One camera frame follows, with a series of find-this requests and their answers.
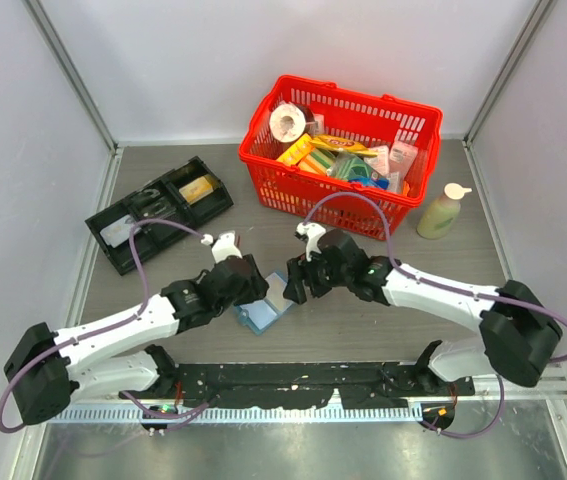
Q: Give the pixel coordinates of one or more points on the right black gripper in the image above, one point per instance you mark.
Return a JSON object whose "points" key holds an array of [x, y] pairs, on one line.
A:
{"points": [[301, 268]]}

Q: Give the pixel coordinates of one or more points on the white tape roll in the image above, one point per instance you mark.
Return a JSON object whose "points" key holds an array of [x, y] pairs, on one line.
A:
{"points": [[287, 122]]}

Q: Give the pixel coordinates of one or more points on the red plastic shopping basket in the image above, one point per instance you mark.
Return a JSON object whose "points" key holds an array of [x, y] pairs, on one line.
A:
{"points": [[376, 122]]}

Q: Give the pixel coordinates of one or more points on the green lotion bottle white cap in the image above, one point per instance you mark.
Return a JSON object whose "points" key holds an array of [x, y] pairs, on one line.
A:
{"points": [[440, 215]]}

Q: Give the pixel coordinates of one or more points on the pink white packet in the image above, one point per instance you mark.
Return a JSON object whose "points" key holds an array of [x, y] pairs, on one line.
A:
{"points": [[401, 157]]}

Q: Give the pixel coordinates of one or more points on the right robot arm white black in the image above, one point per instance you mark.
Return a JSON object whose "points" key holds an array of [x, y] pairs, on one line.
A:
{"points": [[512, 336]]}

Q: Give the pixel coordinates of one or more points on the black compartment tray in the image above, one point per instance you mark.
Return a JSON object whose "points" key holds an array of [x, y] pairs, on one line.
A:
{"points": [[166, 185]]}

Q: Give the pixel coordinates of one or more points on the blue leather card holder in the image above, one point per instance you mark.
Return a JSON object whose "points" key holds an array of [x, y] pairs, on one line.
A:
{"points": [[260, 315]]}

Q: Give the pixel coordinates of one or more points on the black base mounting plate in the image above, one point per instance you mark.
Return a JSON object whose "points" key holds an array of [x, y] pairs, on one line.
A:
{"points": [[299, 386]]}

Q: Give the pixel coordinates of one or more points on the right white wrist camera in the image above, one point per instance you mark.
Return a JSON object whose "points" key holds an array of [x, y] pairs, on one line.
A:
{"points": [[310, 233]]}

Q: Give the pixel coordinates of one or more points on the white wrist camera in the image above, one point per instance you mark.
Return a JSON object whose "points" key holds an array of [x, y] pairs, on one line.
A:
{"points": [[310, 233], [224, 246]]}

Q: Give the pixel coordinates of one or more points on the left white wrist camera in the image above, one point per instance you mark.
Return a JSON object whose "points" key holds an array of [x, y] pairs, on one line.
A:
{"points": [[224, 246]]}

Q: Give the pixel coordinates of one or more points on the dark brown credit card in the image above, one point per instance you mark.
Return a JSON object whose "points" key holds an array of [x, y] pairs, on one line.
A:
{"points": [[160, 208]]}

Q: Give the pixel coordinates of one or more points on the green patterned packet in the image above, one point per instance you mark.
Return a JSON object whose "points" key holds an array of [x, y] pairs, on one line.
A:
{"points": [[351, 168]]}

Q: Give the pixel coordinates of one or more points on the yellow chips bag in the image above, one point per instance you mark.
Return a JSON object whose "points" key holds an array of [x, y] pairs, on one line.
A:
{"points": [[341, 144]]}

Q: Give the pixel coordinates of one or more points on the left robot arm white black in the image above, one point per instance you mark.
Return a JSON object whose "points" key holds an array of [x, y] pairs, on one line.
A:
{"points": [[44, 370]]}

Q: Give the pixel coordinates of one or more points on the yellow orange box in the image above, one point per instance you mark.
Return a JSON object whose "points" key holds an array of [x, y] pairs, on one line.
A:
{"points": [[307, 157]]}

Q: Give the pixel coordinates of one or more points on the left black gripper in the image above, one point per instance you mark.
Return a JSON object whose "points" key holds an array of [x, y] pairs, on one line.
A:
{"points": [[256, 286]]}

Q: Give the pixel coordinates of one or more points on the aluminium frame rail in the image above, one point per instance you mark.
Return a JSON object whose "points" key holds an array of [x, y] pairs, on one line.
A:
{"points": [[141, 371]]}

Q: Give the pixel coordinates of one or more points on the white card in tray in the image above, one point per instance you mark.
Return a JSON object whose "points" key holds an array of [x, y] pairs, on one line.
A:
{"points": [[118, 232]]}

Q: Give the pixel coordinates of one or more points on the white slotted cable duct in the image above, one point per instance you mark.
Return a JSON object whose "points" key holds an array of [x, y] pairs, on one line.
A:
{"points": [[333, 412]]}

